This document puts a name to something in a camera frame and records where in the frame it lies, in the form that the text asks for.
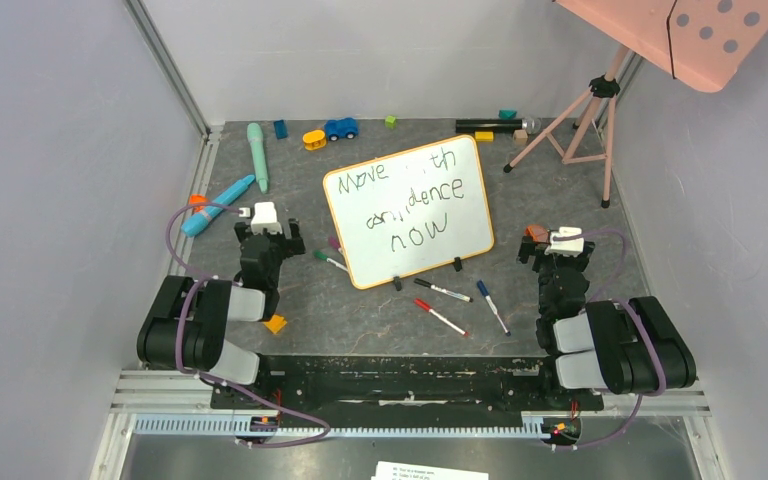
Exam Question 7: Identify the black whiteboard marker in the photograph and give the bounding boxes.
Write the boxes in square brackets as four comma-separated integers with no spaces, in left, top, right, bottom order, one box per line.
[413,278,474,303]

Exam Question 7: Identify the orange framed whiteboard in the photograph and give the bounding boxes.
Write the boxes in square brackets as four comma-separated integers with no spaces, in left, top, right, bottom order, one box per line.
[322,135,495,290]

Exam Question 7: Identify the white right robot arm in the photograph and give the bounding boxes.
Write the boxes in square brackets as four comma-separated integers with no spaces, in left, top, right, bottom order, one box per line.
[518,234,697,408]

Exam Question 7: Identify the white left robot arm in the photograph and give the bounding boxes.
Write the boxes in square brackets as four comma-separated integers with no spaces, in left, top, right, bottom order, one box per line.
[136,218,306,408]

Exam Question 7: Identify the green whiteboard marker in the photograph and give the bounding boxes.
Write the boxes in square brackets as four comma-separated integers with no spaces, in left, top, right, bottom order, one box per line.
[313,250,349,273]

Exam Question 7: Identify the blue whiteboard marker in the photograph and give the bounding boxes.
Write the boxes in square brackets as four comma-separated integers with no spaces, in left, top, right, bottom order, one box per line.
[476,280,511,337]

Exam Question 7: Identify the red whiteboard marker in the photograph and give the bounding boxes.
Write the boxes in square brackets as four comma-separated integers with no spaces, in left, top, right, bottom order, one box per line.
[413,298,469,337]

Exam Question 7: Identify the orange half round toy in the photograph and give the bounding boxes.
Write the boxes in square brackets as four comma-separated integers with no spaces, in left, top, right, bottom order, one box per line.
[525,224,549,243]

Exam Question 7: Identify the blue toy crayon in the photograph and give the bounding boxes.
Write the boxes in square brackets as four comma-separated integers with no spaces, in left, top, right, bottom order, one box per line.
[180,174,255,238]

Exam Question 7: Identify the orange toy piece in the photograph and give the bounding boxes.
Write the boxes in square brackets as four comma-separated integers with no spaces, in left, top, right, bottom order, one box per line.
[188,194,209,213]

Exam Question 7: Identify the orange wedge block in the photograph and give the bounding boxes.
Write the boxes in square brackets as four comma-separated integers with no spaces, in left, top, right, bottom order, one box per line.
[263,314,288,335]

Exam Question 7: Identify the mint green toy crayon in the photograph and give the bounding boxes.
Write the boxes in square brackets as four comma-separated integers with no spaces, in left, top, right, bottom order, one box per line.
[246,122,269,194]

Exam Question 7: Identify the dark blue block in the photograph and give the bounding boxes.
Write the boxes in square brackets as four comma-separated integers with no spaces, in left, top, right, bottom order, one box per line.
[273,120,289,140]

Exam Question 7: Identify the yellow oval toy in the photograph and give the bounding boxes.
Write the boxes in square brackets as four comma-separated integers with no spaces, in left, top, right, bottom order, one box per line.
[302,129,328,151]

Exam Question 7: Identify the beige wooden block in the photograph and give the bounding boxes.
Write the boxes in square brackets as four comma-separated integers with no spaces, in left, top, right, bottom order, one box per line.
[512,129,530,146]

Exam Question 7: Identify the yellow block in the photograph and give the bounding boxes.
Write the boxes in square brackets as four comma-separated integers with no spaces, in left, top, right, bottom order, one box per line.
[474,131,495,142]

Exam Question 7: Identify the black microphone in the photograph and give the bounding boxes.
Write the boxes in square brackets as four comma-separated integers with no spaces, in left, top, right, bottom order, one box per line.
[455,117,542,134]

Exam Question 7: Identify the blue toy car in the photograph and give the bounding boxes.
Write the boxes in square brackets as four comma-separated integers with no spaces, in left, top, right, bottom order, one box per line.
[324,117,359,142]

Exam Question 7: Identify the teal block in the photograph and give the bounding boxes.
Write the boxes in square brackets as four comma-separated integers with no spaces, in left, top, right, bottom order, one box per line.
[498,109,517,119]

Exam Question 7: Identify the pink tripod stand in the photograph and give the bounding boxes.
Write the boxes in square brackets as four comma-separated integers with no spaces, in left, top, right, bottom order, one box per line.
[503,45,630,209]

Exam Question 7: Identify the pink perforated tray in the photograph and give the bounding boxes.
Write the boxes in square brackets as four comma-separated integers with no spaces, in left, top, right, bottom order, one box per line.
[557,0,768,93]

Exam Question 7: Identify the printed paper sheet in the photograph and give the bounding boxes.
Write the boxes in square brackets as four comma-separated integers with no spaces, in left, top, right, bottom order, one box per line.
[371,461,489,480]

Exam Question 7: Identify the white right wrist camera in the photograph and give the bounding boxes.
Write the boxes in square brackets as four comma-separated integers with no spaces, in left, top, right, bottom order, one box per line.
[545,227,585,257]

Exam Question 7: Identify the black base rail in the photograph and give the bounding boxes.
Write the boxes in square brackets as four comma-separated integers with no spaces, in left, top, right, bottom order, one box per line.
[200,355,604,430]

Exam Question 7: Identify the white cable duct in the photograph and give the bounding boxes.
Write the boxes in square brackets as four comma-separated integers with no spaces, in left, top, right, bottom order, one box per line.
[134,413,551,440]

